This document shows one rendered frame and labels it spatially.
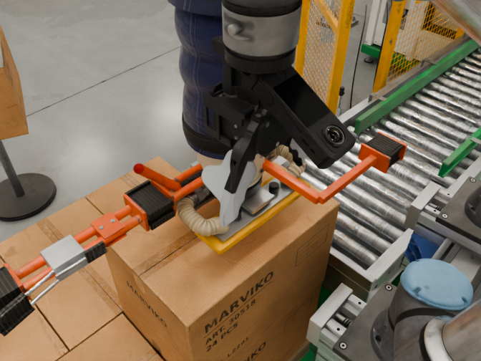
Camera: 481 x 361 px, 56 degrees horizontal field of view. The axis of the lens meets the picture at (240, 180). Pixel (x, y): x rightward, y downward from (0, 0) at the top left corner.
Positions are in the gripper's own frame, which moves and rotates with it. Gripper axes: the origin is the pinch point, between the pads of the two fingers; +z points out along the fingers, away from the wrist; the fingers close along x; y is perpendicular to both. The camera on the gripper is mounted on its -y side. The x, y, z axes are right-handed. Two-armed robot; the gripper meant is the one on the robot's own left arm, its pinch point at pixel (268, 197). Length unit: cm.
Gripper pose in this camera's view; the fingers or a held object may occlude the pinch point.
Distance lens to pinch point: 57.8
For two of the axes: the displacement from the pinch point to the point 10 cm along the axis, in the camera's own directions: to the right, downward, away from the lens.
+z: 0.0, 7.4, 6.7
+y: -7.4, -4.5, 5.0
